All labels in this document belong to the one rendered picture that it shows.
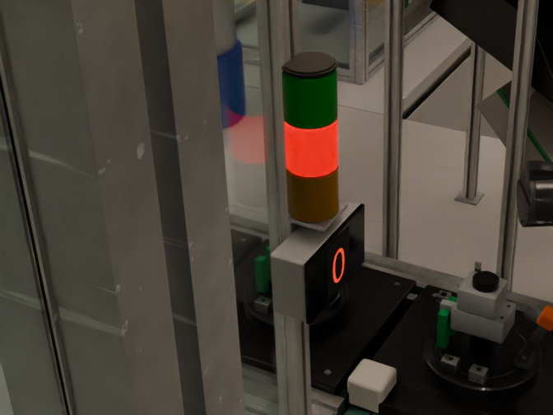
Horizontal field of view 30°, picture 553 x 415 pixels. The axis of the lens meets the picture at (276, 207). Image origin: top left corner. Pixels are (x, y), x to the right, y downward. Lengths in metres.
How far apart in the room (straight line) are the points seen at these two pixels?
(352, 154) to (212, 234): 1.76
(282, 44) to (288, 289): 0.23
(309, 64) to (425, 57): 1.42
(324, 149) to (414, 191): 0.88
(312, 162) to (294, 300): 0.14
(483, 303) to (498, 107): 0.29
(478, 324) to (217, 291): 1.05
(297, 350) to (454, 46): 1.39
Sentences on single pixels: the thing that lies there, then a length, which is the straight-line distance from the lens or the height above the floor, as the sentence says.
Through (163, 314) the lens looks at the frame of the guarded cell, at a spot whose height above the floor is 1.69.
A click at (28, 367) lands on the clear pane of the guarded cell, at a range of 0.16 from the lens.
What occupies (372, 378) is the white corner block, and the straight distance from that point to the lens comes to 1.22.
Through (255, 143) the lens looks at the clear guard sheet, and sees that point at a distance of 0.93.
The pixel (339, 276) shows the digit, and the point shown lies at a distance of 1.04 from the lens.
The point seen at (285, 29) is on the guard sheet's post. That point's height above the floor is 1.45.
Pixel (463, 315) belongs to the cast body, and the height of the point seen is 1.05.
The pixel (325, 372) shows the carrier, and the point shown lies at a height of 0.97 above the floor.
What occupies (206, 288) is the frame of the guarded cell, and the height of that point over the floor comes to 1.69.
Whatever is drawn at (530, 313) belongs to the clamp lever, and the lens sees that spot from 1.21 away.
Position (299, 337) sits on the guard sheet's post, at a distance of 1.10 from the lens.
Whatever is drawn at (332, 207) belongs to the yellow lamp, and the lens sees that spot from 0.98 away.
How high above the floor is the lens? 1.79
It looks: 32 degrees down
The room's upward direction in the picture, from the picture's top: 3 degrees counter-clockwise
